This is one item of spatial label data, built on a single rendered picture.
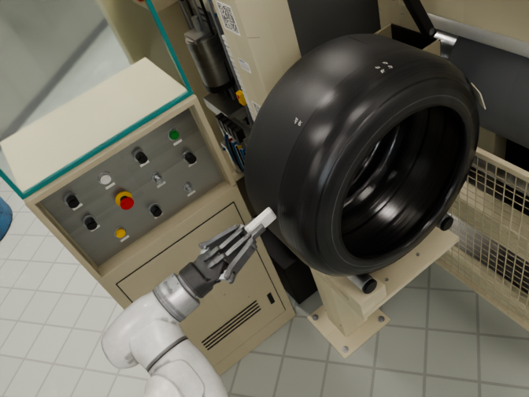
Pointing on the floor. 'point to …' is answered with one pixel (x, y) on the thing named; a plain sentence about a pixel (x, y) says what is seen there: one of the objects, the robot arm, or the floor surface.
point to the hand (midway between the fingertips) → (260, 222)
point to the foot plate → (340, 342)
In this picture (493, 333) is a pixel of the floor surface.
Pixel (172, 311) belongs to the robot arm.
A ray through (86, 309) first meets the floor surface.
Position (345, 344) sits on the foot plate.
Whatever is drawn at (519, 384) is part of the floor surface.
